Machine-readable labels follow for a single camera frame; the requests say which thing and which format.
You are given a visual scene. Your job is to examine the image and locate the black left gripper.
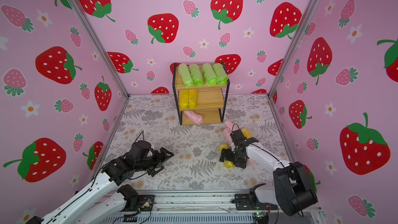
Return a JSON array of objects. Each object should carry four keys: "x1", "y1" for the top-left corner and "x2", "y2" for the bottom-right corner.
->
[{"x1": 134, "y1": 147, "x2": 175, "y2": 175}]

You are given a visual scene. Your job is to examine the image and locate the yellow roll with teal label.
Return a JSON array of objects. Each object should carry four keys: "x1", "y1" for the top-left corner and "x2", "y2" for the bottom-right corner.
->
[{"x1": 219, "y1": 144, "x2": 234, "y2": 169}]

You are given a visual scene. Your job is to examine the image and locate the pink roll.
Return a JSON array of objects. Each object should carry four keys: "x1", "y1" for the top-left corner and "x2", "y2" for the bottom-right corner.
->
[
  {"x1": 223, "y1": 120, "x2": 240, "y2": 132},
  {"x1": 222, "y1": 128, "x2": 233, "y2": 147},
  {"x1": 184, "y1": 111, "x2": 203, "y2": 125},
  {"x1": 247, "y1": 159, "x2": 255, "y2": 166}
]

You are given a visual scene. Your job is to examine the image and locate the light green roll with label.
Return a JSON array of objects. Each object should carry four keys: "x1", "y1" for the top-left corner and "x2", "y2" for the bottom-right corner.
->
[{"x1": 189, "y1": 64, "x2": 204, "y2": 87}]

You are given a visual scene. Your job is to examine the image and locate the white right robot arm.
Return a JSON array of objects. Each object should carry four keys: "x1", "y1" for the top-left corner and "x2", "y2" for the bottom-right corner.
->
[{"x1": 219, "y1": 129, "x2": 318, "y2": 216}]

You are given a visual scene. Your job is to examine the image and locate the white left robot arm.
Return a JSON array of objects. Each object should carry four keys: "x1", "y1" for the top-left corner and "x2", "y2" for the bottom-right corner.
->
[{"x1": 28, "y1": 141, "x2": 174, "y2": 224}]

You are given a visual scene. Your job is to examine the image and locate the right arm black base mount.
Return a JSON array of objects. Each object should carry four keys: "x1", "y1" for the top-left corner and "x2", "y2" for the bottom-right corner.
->
[{"x1": 231, "y1": 184, "x2": 278, "y2": 211}]

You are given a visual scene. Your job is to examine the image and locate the aluminium front rail frame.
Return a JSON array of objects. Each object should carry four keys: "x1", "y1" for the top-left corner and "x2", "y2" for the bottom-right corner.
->
[{"x1": 77, "y1": 189, "x2": 327, "y2": 224}]

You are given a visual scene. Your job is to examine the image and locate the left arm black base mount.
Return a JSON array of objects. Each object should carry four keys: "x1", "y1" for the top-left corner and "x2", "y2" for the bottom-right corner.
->
[{"x1": 117, "y1": 185, "x2": 155, "y2": 214}]

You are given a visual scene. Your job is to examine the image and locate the wooden three-tier black-frame shelf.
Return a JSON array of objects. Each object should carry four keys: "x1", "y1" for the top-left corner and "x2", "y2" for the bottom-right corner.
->
[{"x1": 171, "y1": 63, "x2": 230, "y2": 125}]

